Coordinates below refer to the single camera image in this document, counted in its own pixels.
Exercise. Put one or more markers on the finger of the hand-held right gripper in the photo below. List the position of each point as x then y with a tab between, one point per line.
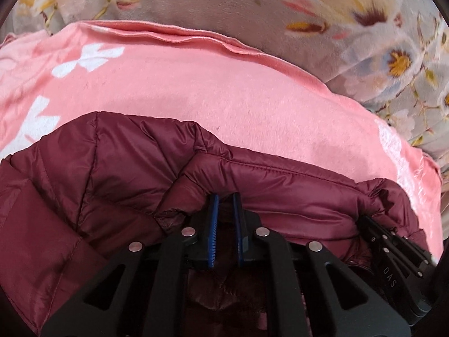
389	244
396	237

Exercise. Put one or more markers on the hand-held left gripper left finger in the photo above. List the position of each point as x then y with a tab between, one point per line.
212	231

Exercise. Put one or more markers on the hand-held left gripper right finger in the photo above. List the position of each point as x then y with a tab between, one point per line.
239	231

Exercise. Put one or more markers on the maroon puffer jacket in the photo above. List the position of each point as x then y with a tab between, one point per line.
105	182

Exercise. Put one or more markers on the pink blanket with white print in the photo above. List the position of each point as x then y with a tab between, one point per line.
210	84

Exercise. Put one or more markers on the grey floral blanket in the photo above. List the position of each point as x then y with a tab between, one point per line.
210	3

